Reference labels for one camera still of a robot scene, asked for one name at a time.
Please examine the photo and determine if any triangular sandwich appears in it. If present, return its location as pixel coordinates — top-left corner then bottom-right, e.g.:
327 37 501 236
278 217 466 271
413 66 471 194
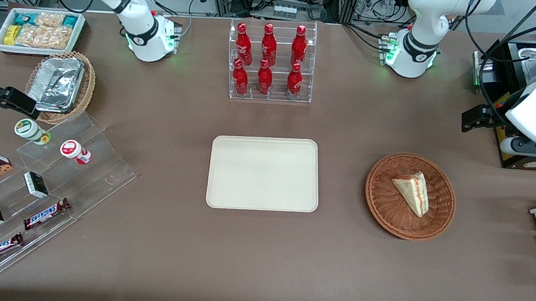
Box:
388 169 432 219

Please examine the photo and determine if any light wicker basket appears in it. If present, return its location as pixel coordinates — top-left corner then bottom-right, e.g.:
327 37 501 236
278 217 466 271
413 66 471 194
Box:
22 47 99 129

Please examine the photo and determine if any round brown wicker basket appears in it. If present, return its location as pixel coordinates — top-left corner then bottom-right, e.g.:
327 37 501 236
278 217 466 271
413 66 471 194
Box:
361 149 461 245

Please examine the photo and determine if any beige rectangular tray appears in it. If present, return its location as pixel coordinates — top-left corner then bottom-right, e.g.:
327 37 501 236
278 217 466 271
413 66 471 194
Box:
205 130 325 219

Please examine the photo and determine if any green lid yoghurt cup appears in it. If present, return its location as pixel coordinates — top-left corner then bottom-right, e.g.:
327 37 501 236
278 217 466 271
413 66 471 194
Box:
13 117 53 147

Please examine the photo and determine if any aluminium foil container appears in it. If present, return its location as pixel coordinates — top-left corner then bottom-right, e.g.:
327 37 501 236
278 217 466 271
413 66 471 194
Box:
25 53 86 116

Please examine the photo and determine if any yellow snack pack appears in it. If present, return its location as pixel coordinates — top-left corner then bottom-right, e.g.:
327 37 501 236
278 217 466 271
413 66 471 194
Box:
3 23 21 47

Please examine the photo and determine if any clear cracker bag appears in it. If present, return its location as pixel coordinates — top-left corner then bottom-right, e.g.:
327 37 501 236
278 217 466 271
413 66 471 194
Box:
36 11 66 29
15 23 47 49
42 24 73 51

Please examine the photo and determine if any red lid yoghurt cup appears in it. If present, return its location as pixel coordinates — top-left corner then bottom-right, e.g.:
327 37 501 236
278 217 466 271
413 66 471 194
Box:
58 138 94 166

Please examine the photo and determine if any clear acrylic step display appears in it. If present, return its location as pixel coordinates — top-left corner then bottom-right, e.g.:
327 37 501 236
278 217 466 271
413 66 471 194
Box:
0 104 143 291

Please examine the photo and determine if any red cola bottle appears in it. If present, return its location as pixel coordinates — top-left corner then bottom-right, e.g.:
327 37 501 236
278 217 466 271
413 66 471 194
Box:
233 22 256 66
259 22 280 68
290 24 309 68
285 62 305 100
255 58 275 97
231 58 252 97

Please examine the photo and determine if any clear acrylic bottle rack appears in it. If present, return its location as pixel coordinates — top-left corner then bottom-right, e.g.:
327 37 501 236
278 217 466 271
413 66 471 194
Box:
222 14 320 107

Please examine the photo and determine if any white power strip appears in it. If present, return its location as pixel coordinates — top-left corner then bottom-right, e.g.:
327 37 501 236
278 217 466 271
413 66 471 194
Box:
272 3 299 21

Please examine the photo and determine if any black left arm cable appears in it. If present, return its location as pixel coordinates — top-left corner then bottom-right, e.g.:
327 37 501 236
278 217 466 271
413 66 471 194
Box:
454 0 536 129

